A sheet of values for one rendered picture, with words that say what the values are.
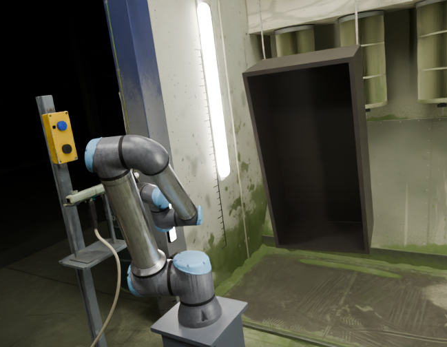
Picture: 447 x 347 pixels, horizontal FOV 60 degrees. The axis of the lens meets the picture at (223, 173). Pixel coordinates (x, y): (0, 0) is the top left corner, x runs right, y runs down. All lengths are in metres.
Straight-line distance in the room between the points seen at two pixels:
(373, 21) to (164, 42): 1.61
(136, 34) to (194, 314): 1.56
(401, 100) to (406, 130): 0.26
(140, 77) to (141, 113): 0.21
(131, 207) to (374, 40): 2.43
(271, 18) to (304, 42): 0.34
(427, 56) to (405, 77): 0.45
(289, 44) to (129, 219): 2.41
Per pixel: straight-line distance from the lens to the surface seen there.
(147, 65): 2.42
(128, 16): 2.40
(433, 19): 3.24
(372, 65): 3.31
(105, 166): 1.35
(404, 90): 3.64
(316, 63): 2.13
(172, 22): 2.69
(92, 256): 2.18
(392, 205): 3.43
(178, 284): 1.63
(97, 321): 2.53
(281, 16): 3.45
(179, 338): 1.68
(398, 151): 3.57
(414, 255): 3.35
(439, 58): 3.20
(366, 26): 3.32
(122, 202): 1.42
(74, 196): 2.05
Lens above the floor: 1.59
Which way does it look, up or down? 13 degrees down
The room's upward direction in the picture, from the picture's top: 7 degrees counter-clockwise
